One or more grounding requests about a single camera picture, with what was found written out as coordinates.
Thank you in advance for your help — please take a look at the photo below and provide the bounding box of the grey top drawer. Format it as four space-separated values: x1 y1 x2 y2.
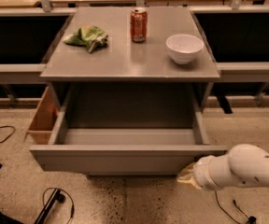
30 107 226 175

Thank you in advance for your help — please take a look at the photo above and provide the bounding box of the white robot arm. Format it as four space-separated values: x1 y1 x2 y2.
177 144 269 191

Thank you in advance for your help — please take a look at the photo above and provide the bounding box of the grey drawer cabinet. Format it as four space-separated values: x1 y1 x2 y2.
30 7 224 175

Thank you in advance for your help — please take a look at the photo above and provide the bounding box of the white bowl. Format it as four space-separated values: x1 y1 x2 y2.
165 34 205 64

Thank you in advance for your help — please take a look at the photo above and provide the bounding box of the orange soda can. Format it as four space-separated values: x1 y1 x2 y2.
130 7 148 42

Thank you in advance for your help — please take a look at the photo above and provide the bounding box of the green chip bag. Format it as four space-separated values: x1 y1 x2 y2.
64 26 108 53

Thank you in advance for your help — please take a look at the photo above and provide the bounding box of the black floor cable right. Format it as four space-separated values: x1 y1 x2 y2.
215 189 259 224

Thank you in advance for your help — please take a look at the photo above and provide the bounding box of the black floor cable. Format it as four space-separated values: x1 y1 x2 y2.
215 189 259 224
0 111 17 145

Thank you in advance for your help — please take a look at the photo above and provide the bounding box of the grey metal railing frame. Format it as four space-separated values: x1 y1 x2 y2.
0 6 269 84

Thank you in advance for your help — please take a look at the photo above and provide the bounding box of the black stand with cable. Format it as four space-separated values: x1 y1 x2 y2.
34 188 75 224

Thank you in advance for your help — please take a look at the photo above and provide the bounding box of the black floor cable left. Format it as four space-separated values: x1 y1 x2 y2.
0 111 17 145

